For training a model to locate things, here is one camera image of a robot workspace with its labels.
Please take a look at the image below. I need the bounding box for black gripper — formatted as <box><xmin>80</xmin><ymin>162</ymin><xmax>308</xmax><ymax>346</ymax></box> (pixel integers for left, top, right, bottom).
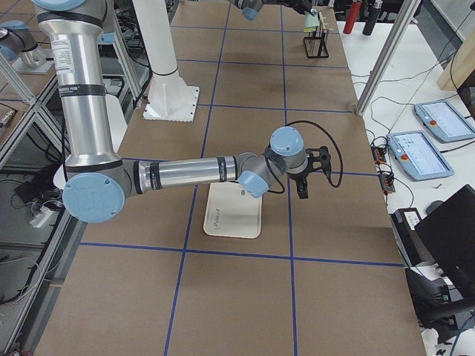
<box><xmin>287</xmin><ymin>168</ymin><xmax>309</xmax><ymax>200</ymax></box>
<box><xmin>285</xmin><ymin>0</ymin><xmax>312</xmax><ymax>16</ymax></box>

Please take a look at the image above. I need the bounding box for pale green cup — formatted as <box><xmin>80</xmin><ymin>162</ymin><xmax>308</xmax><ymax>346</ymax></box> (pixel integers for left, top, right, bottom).
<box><xmin>304</xmin><ymin>11</ymin><xmax>319</xmax><ymax>33</ymax></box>

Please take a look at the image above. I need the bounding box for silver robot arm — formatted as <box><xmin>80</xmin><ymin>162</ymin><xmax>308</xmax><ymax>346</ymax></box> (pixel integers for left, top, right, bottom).
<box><xmin>32</xmin><ymin>1</ymin><xmax>310</xmax><ymax>223</ymax></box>
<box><xmin>229</xmin><ymin>0</ymin><xmax>315</xmax><ymax>21</ymax></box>

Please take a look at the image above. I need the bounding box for cream rabbit tray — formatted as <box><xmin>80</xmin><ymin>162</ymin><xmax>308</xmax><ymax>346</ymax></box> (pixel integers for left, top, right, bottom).
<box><xmin>203</xmin><ymin>182</ymin><xmax>262</xmax><ymax>239</ymax></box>

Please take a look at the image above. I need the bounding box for red bottle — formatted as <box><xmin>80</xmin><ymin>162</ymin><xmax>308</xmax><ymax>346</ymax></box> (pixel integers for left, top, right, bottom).
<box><xmin>343</xmin><ymin>0</ymin><xmax>361</xmax><ymax>34</ymax></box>

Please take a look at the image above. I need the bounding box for black bottle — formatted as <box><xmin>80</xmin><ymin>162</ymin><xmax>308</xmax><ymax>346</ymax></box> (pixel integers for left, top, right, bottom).
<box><xmin>362</xmin><ymin>0</ymin><xmax>383</xmax><ymax>36</ymax></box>

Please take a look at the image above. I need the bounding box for orange black circuit board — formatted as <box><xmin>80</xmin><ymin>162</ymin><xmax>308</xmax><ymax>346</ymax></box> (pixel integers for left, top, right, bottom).
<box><xmin>370</xmin><ymin>145</ymin><xmax>387</xmax><ymax>165</ymax></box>

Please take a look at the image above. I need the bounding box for black box with label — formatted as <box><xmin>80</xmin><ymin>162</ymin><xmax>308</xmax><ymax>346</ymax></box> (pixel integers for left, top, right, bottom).
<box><xmin>390</xmin><ymin>208</ymin><xmax>435</xmax><ymax>266</ymax></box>

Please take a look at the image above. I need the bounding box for near teach pendant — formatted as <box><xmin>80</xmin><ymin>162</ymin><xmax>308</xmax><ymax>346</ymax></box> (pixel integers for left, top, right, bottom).
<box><xmin>387</xmin><ymin>131</ymin><xmax>454</xmax><ymax>181</ymax></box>

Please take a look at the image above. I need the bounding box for teach pendant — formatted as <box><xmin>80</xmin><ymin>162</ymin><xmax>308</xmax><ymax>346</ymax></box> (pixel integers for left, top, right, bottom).
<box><xmin>414</xmin><ymin>100</ymin><xmax>474</xmax><ymax>142</ymax></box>
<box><xmin>387</xmin><ymin>131</ymin><xmax>454</xmax><ymax>181</ymax></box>

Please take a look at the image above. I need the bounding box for far teach pendant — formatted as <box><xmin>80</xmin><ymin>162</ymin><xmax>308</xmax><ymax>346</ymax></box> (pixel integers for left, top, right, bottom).
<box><xmin>414</xmin><ymin>100</ymin><xmax>474</xmax><ymax>142</ymax></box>

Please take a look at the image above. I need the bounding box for white chair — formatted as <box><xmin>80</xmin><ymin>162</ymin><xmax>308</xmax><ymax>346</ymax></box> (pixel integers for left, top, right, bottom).
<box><xmin>53</xmin><ymin>94</ymin><xmax>128</xmax><ymax>190</ymax></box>

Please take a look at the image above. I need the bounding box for black wire cup rack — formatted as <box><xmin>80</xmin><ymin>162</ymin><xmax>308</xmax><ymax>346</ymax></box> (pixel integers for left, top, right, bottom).
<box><xmin>303</xmin><ymin>9</ymin><xmax>329</xmax><ymax>59</ymax></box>

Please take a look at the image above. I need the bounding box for aluminium frame post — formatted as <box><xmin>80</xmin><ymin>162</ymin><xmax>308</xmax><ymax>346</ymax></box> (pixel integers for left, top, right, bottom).
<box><xmin>355</xmin><ymin>0</ymin><xmax>421</xmax><ymax>116</ymax></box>

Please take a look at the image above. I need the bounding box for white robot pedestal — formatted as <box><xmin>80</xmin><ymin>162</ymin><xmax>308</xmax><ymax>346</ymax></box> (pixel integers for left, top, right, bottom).
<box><xmin>133</xmin><ymin>0</ymin><xmax>200</xmax><ymax>122</ymax></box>

